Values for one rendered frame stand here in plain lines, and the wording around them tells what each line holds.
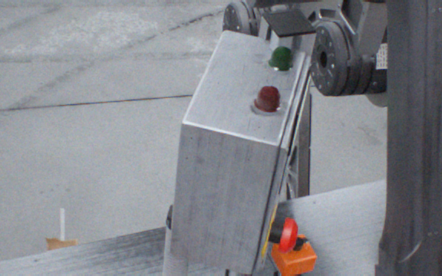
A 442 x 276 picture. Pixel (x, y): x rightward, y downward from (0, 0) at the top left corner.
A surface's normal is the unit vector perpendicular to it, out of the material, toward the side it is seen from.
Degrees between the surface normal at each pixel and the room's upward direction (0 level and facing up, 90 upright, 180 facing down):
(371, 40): 90
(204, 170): 90
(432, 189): 65
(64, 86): 0
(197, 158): 90
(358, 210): 0
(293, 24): 0
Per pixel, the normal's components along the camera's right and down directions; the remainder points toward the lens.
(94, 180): 0.11, -0.75
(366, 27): 0.26, 0.66
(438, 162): 0.25, 0.28
